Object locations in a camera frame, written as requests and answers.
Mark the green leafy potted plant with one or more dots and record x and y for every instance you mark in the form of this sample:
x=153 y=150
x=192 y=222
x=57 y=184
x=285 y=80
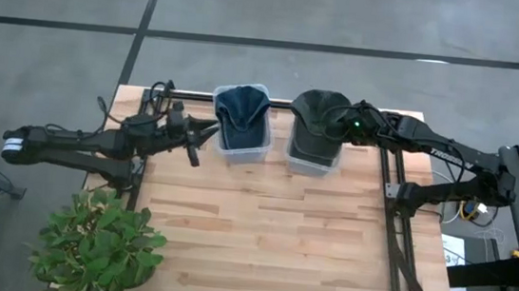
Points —
x=97 y=244

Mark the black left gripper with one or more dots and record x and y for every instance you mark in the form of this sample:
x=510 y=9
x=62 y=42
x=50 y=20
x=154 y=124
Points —
x=180 y=130

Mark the small yellow knob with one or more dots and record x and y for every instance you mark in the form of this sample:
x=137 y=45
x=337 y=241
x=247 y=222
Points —
x=516 y=255

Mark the black aluminium table frame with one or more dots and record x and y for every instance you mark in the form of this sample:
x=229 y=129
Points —
x=282 y=104

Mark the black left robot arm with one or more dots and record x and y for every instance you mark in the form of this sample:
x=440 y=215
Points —
x=73 y=144

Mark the blue denim baseball cap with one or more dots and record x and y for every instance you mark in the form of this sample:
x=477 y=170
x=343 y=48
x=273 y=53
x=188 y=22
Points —
x=244 y=110

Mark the clear plastic bin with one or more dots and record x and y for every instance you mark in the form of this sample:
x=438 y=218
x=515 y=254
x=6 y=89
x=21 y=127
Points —
x=309 y=169
x=244 y=156

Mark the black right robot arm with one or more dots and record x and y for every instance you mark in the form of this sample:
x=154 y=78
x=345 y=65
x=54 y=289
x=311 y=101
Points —
x=454 y=157

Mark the white paper sheet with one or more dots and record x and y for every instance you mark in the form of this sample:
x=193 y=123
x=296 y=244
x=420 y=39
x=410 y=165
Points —
x=457 y=243

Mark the white power plug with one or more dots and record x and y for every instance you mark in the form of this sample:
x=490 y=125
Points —
x=482 y=208

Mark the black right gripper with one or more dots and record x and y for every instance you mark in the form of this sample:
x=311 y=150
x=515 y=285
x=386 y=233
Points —
x=376 y=128

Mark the black flat bar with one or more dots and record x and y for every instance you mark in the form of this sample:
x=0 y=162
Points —
x=486 y=273

